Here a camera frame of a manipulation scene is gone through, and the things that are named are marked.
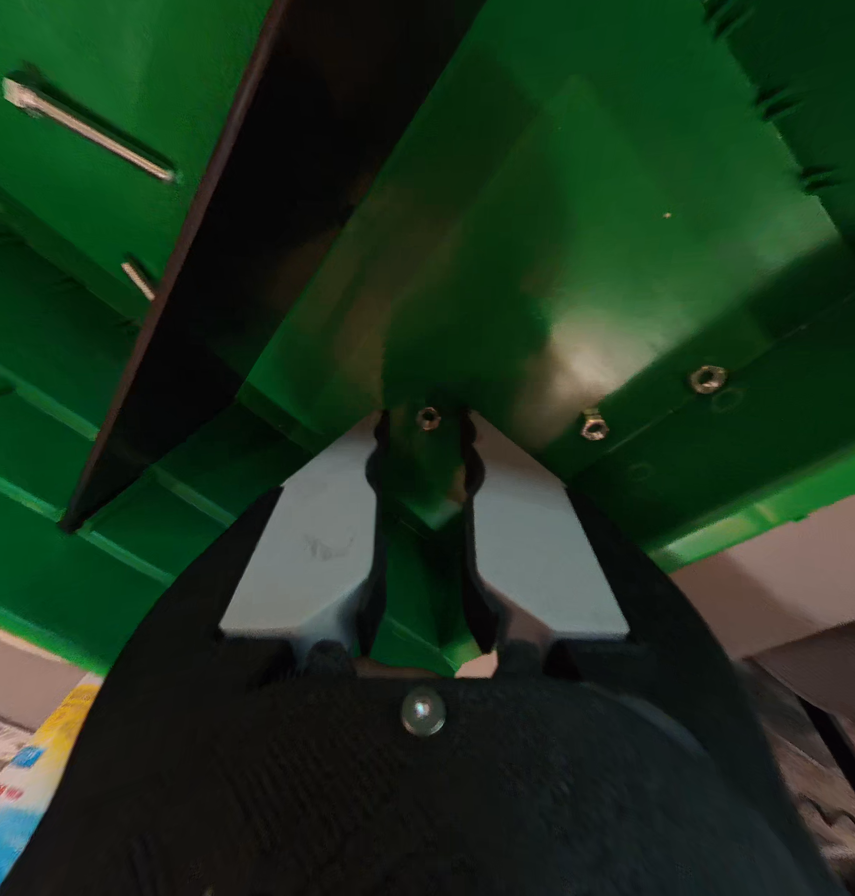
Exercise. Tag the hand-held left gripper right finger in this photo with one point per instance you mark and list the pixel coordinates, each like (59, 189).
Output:
(539, 553)

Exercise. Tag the long steel bolt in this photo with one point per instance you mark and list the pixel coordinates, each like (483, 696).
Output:
(139, 280)
(84, 126)

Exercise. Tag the black bin divider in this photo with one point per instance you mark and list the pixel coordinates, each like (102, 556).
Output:
(259, 210)

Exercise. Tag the steel hex nut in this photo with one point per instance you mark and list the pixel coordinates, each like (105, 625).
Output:
(594, 425)
(427, 418)
(707, 379)

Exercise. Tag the grey ridged object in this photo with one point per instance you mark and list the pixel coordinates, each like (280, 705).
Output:
(819, 756)

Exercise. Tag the blue and yellow packet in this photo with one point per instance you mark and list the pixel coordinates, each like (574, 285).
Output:
(28, 784)

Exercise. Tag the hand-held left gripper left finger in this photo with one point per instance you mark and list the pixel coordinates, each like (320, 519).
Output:
(301, 553)

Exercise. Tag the green plastic parts bin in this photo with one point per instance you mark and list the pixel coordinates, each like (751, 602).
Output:
(609, 210)

